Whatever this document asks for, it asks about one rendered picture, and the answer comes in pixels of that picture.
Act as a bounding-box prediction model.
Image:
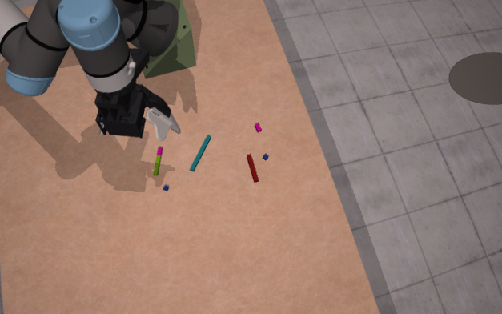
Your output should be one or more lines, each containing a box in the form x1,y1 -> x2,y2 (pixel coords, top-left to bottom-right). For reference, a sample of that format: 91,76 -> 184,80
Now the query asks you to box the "red rod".
247,155 -> 259,183

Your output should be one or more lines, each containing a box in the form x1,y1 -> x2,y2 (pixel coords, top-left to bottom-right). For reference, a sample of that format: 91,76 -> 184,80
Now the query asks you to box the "lime green rod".
153,155 -> 161,176

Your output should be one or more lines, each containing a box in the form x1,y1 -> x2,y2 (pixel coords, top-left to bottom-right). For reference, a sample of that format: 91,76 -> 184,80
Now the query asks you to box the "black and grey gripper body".
94,71 -> 148,139

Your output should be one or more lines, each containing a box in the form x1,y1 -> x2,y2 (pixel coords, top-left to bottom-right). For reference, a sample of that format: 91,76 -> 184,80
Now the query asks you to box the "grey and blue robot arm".
0,0 -> 179,97

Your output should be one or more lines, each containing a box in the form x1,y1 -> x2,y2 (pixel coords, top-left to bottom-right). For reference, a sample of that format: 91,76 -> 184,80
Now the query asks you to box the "turquoise rod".
190,135 -> 211,171

